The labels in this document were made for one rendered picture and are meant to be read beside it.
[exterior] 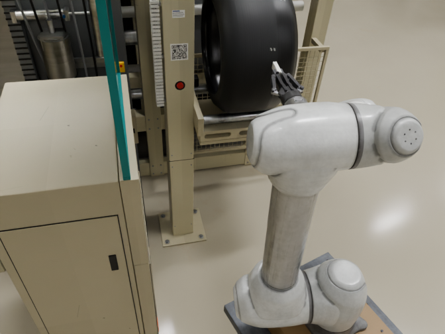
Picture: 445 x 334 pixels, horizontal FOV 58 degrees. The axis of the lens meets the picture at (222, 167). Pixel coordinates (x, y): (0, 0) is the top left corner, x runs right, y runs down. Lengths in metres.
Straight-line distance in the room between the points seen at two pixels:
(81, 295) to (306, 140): 0.96
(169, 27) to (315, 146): 1.09
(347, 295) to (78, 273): 0.79
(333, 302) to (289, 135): 0.63
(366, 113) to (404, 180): 2.50
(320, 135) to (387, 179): 2.50
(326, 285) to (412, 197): 2.03
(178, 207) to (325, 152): 1.67
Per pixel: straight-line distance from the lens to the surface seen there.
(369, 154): 0.78
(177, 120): 1.93
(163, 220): 2.60
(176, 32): 1.71
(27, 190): 1.08
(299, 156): 0.73
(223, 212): 2.66
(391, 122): 0.76
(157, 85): 1.83
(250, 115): 1.91
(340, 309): 1.24
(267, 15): 1.64
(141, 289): 1.44
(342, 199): 2.93
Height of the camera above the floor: 1.98
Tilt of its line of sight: 42 degrees down
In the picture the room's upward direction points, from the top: 4 degrees clockwise
